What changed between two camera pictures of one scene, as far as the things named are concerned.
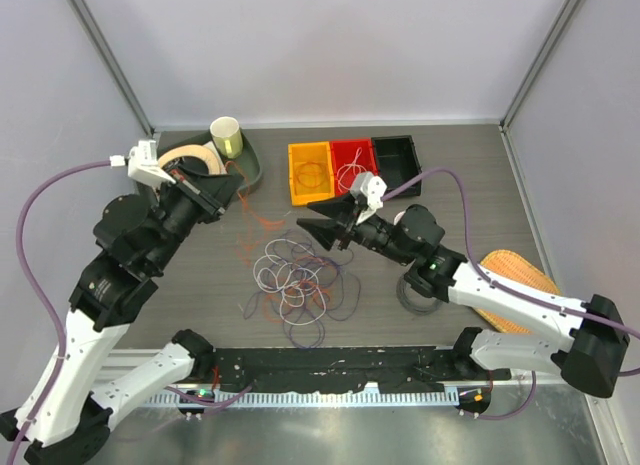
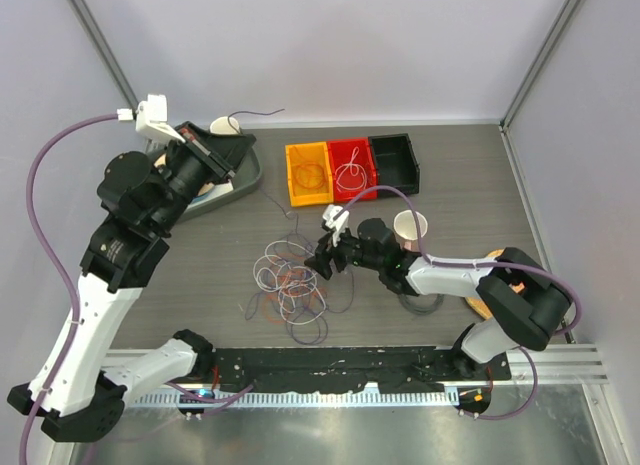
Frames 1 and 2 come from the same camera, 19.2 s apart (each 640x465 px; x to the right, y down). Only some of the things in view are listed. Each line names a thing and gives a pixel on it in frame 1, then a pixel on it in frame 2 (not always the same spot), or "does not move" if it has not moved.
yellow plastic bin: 310,172 does not move
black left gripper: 213,192 → 219,170
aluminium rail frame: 118,366 does not move
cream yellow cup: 227,136 does not move
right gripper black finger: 340,209 → 321,249
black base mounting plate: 348,369 does not move
